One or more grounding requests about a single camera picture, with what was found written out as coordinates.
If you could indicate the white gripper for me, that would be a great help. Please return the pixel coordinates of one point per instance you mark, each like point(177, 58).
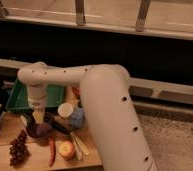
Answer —
point(37, 101)

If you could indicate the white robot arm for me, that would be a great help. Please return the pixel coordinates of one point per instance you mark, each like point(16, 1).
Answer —
point(110, 113)

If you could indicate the purple bowl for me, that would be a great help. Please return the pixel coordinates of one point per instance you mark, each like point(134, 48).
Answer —
point(37, 131)

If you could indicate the red bowl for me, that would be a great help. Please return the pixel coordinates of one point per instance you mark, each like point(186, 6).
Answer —
point(76, 92)

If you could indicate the green plastic tray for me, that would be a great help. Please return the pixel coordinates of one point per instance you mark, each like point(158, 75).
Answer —
point(18, 102)

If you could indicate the wooden table board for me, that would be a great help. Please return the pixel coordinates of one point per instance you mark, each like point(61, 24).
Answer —
point(39, 157)

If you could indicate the red chili pepper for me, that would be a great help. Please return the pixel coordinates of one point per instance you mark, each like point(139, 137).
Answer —
point(52, 151)

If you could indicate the white cup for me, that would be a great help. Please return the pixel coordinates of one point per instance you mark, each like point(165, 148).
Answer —
point(65, 110)

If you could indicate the red grapes bunch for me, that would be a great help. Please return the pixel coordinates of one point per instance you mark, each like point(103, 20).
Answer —
point(18, 149)

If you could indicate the blue sponge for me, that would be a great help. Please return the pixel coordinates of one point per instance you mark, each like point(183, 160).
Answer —
point(77, 118)

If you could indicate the yellow red apple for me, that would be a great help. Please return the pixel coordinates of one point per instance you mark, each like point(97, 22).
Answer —
point(66, 150)

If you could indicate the corn cob with husk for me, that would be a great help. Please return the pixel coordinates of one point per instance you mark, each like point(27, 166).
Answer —
point(80, 147)

